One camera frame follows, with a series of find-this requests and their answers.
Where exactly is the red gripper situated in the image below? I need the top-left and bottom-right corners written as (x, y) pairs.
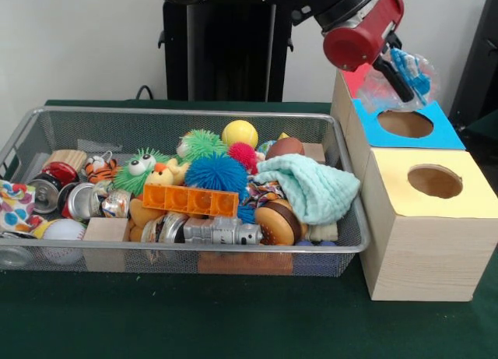
top-left (322, 0), bottom-right (415, 104)

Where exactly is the crushed clear plastic bottle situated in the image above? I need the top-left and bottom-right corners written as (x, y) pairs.
top-left (356, 47), bottom-right (439, 113)

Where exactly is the mint green cloth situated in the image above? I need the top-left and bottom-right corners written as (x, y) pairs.
top-left (253, 154), bottom-right (361, 226)

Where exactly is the silver toy robot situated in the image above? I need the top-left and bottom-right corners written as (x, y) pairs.
top-left (182, 216), bottom-right (264, 245)

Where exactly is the orange toy building block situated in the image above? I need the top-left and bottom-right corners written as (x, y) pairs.
top-left (142, 183), bottom-right (240, 218)

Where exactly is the green spiky ball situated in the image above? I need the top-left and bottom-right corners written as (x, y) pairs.
top-left (114, 128), bottom-right (229, 192)

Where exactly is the shallow metal mesh bin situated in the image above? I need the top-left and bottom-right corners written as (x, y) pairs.
top-left (0, 106), bottom-right (371, 278)

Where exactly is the wooden box with three holes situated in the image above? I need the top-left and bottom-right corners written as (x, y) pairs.
top-left (330, 61), bottom-right (498, 302)

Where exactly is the black panel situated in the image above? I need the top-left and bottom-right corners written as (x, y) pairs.
top-left (448, 0), bottom-right (498, 131)

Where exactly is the dark green side table cloth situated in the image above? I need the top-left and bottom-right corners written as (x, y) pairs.
top-left (462, 108), bottom-right (498, 169)

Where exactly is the yellow foam ball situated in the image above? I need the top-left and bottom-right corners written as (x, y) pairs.
top-left (221, 120), bottom-right (259, 149)

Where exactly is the cream cloth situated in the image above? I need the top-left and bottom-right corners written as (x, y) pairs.
top-left (309, 223), bottom-right (339, 243)

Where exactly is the toy hamburger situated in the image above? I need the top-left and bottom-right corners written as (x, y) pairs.
top-left (253, 199), bottom-right (308, 247)

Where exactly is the yellow plush duck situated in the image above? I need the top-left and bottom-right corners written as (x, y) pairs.
top-left (146, 158), bottom-right (190, 187)

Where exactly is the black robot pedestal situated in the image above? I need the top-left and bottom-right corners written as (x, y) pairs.
top-left (157, 0), bottom-right (295, 102)

